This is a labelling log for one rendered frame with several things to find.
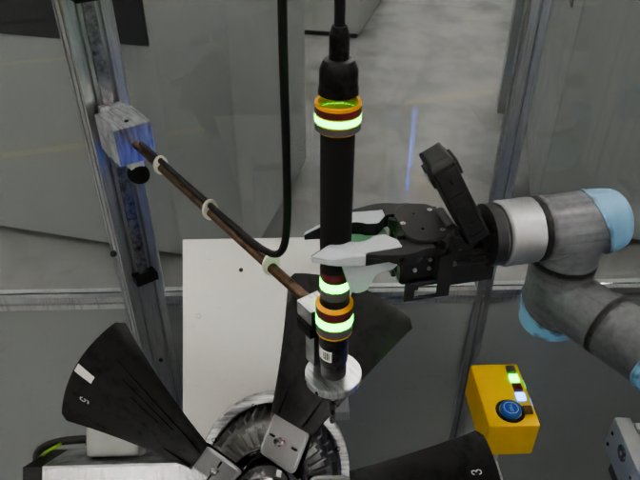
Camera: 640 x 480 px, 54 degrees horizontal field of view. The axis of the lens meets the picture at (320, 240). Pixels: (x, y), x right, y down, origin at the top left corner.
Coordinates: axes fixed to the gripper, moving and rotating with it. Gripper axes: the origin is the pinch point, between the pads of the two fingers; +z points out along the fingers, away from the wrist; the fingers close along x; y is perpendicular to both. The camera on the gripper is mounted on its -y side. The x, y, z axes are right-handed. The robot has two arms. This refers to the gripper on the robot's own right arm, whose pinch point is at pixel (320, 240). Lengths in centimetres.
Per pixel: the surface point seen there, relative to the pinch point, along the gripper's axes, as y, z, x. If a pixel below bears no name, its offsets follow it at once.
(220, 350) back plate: 46, 12, 33
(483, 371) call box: 59, -40, 29
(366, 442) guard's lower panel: 129, -28, 67
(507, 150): 26, -55, 62
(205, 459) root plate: 42.7, 16.2, 7.1
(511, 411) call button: 58, -41, 17
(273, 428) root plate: 41.6, 5.5, 9.8
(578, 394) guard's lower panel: 109, -91, 56
